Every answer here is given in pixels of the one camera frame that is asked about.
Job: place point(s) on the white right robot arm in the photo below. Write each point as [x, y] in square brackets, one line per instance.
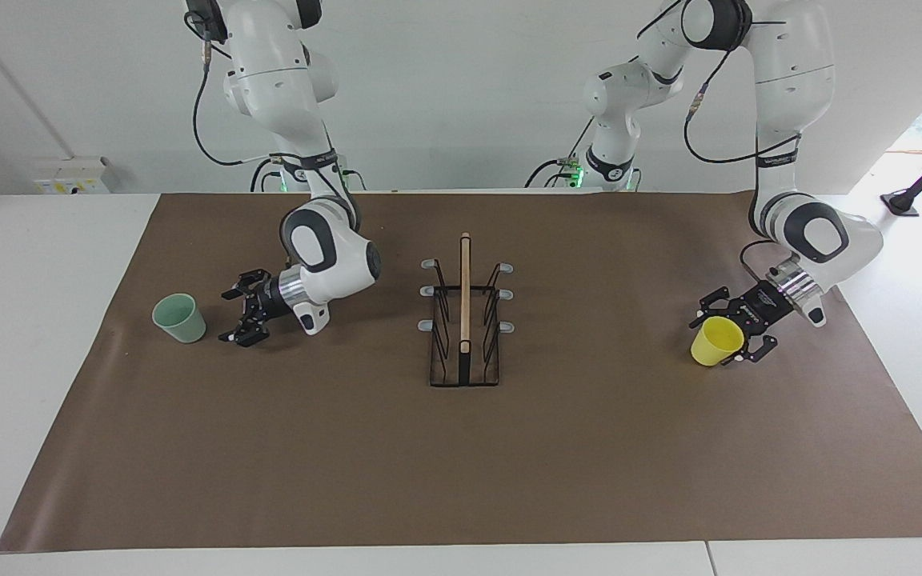
[329, 264]

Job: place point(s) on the white wall socket box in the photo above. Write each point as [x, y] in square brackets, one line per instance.
[70, 174]

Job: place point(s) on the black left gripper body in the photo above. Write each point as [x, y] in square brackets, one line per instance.
[761, 306]

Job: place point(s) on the pale green plastic cup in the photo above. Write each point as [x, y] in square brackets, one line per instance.
[181, 318]

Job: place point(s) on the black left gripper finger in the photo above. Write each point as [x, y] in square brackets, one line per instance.
[717, 302]
[763, 350]

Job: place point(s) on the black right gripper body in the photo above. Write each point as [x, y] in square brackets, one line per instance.
[263, 302]

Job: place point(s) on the brown table mat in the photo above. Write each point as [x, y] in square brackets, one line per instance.
[461, 464]

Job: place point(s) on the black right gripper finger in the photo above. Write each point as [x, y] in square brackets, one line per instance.
[245, 282]
[249, 332]

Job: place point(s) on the yellow plastic cup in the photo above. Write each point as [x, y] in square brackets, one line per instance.
[715, 342]

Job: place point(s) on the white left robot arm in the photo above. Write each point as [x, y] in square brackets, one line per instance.
[793, 80]

